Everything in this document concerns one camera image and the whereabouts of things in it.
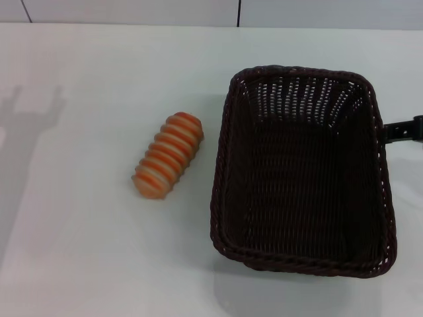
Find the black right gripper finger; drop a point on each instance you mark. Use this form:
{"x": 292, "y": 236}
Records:
{"x": 401, "y": 132}

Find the dark brown woven basket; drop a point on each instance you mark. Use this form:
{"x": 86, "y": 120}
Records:
{"x": 297, "y": 185}

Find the orange striped toy bread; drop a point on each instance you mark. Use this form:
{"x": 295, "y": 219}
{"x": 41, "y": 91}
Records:
{"x": 168, "y": 155}

